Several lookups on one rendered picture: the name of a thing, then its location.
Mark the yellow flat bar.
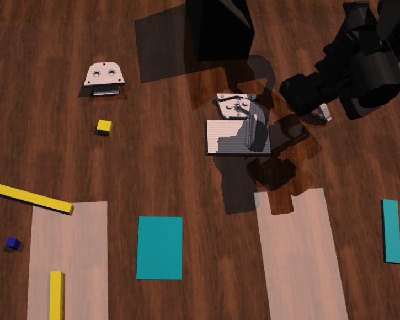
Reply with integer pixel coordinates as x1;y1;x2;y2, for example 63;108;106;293
0;184;73;214

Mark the teal rectangular block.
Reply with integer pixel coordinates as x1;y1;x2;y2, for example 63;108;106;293
382;199;400;264

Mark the small blue cube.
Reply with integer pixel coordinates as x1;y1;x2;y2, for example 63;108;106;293
6;237;20;249

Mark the teal rectangular plate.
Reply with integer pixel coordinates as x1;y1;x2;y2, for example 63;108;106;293
136;216;182;280

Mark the pink rectangular plate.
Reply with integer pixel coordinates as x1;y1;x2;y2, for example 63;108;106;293
207;120;271;155

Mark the pink plate with two round holes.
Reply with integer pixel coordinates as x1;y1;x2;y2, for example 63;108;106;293
84;62;125;88

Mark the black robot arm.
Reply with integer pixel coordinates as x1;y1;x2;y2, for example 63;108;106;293
329;0;400;120

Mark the pink trapezoid plate with holes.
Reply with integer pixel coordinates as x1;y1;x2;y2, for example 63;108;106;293
216;94;256;120

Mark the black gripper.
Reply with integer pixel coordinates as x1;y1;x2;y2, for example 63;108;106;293
279;43;350;117

